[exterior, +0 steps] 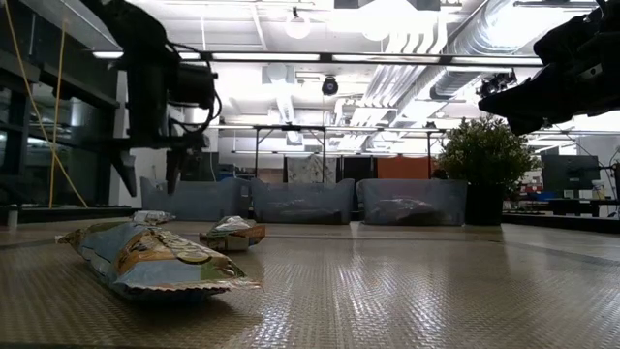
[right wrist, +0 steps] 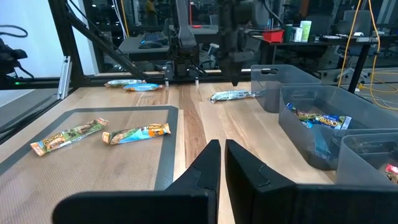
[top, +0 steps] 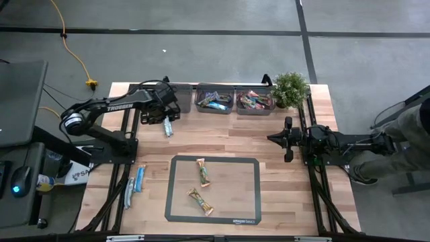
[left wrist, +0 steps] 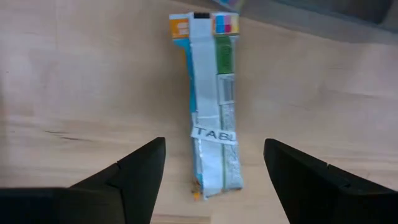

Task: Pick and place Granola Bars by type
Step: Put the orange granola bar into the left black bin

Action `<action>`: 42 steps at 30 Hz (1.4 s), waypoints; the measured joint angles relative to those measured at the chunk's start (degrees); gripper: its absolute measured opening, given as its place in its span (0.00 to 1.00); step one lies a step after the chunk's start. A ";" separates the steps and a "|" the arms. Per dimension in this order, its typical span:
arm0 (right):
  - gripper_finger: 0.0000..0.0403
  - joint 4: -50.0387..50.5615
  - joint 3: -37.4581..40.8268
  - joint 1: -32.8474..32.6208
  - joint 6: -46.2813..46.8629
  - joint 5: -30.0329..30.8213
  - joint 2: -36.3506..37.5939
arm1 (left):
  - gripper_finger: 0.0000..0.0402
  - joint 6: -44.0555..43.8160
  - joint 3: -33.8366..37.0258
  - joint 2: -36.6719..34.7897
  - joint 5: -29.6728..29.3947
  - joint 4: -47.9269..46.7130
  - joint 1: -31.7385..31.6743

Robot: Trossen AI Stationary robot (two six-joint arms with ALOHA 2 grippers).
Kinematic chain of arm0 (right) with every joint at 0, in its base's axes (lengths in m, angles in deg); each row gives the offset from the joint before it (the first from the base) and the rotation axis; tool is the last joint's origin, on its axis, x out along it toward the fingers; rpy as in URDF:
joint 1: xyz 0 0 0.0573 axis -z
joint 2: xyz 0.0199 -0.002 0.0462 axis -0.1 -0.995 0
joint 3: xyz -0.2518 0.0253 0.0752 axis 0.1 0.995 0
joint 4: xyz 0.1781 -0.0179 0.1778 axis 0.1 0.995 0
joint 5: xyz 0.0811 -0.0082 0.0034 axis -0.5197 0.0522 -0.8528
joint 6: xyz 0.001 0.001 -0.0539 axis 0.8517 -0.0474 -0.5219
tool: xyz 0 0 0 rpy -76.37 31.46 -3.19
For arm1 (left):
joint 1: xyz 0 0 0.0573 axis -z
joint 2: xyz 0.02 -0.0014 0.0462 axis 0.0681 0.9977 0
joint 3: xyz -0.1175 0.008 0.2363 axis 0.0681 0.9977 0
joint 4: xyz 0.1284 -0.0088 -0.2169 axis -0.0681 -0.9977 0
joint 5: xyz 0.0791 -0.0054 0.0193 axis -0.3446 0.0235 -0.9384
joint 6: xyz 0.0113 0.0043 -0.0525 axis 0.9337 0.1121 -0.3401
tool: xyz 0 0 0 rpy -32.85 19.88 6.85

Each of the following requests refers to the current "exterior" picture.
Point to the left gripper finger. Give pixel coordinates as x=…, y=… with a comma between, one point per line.
x=127, y=167
x=174, y=167

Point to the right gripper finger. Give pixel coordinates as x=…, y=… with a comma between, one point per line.
x=516, y=99
x=518, y=115

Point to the pale blue granola bar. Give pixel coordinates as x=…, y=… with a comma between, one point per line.
x=152, y=216

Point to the green brown granola bar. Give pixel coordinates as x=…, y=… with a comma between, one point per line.
x=232, y=237

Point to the large foreground chip bag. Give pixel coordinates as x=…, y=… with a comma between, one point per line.
x=157, y=262

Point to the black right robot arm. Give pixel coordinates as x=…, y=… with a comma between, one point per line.
x=608, y=72

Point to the black monitor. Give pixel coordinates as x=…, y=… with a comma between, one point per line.
x=569, y=172
x=203, y=167

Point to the clear grey plastic bin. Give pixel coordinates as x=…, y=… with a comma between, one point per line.
x=302, y=189
x=208, y=199
x=416, y=189

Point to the green potted plant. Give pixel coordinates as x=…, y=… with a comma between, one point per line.
x=486, y=160

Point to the black desk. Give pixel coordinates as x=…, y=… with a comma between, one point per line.
x=576, y=206

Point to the orange partition panel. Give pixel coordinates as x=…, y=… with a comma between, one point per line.
x=402, y=168

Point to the overhead LED light bar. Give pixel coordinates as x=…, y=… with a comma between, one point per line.
x=266, y=56

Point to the white patterned sheet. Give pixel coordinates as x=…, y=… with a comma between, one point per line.
x=310, y=168

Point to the black cabinet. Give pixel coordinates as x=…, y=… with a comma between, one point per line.
x=358, y=168

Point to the round white pendant lamp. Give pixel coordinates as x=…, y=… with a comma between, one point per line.
x=298, y=25

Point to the black-bordered silicone baking mat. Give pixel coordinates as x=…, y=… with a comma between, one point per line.
x=387, y=300

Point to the black ceiling camera cluster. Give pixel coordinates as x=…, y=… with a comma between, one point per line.
x=494, y=81

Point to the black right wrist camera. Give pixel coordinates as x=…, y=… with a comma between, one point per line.
x=567, y=43

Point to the silver ventilation duct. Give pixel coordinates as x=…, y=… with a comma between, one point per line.
x=484, y=29

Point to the black frame stand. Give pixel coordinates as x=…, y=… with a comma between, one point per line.
x=290, y=128

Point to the white cylindrical post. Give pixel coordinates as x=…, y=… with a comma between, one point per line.
x=12, y=218

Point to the round black ceiling camera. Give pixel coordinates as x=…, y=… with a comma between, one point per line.
x=330, y=86

